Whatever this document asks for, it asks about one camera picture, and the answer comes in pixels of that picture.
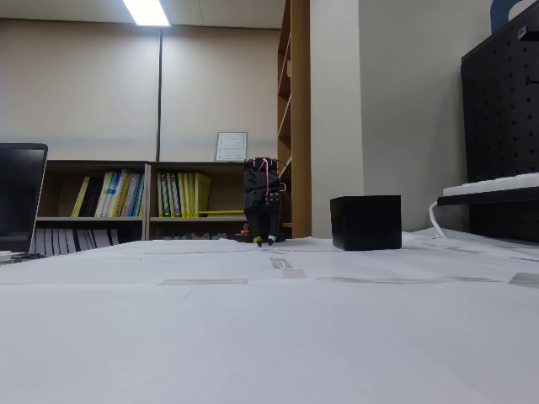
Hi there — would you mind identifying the black open box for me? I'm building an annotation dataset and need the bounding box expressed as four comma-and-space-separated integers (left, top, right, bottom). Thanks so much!
329, 194, 403, 253

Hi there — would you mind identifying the low wooden bookshelf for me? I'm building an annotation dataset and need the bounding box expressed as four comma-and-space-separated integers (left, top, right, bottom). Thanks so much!
145, 161, 253, 242
35, 159, 151, 256

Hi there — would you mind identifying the framed white certificate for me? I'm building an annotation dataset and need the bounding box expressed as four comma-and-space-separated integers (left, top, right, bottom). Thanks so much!
215, 131, 248, 162

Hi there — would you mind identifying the white paper covering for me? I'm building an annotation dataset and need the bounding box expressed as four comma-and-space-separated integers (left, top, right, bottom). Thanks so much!
0, 229, 539, 404

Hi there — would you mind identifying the tall wooden shelf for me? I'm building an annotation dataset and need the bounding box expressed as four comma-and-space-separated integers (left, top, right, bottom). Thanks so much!
276, 0, 312, 239

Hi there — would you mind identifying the thin yellow book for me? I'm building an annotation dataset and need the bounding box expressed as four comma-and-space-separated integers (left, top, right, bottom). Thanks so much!
71, 176, 92, 219

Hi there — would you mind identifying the ceiling light panel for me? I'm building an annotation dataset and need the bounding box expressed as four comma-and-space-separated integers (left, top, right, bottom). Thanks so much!
122, 0, 172, 28

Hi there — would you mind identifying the white power strip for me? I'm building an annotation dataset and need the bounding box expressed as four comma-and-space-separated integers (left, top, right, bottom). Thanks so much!
441, 172, 539, 198

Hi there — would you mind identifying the black laptop screen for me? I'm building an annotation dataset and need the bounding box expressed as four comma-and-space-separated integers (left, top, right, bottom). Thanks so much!
0, 142, 49, 255

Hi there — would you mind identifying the black pegboard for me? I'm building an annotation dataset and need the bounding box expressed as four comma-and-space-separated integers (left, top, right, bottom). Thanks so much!
461, 8, 539, 243

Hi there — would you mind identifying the dark blue panel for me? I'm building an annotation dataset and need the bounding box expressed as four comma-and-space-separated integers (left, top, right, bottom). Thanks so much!
490, 0, 539, 35

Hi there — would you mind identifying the yellow ring binder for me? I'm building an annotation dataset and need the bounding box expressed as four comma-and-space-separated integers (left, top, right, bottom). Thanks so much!
194, 172, 212, 219
183, 172, 197, 219

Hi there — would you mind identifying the black wall conduit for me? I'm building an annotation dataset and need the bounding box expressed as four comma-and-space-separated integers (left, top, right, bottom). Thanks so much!
157, 24, 164, 162

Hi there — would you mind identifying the white power cable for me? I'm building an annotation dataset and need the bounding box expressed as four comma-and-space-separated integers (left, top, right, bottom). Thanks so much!
428, 200, 447, 239

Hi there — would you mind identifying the black rail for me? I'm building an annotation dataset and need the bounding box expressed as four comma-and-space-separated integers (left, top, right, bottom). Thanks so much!
436, 187, 539, 207

